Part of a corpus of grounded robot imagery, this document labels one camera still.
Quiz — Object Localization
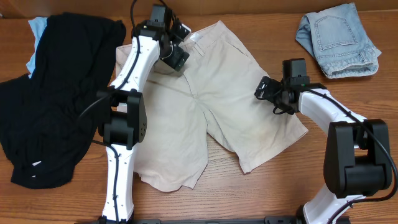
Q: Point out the beige shorts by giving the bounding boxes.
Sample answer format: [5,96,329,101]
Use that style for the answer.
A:
[134,22,307,192]

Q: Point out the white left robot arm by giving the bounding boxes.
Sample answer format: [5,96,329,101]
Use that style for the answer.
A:
[97,2,191,223]

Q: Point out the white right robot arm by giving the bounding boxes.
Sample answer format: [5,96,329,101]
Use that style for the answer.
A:
[254,58,397,224]

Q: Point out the folded light blue jeans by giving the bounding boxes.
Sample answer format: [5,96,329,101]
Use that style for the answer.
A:
[295,3,381,79]

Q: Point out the black garment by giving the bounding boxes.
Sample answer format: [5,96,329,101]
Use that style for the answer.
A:
[1,12,126,189]

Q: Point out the light blue garment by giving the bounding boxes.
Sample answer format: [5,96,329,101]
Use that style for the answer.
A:
[26,17,47,78]

